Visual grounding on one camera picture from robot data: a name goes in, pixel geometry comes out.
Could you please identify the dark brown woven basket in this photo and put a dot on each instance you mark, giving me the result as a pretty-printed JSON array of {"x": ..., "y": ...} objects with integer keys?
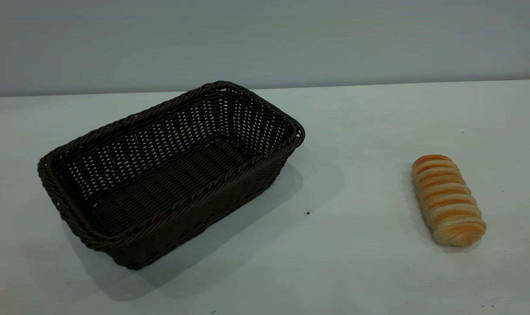
[{"x": 181, "y": 175}]

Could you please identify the striped golden bread roll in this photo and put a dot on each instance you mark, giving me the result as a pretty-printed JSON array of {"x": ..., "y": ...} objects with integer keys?
[{"x": 447, "y": 201}]

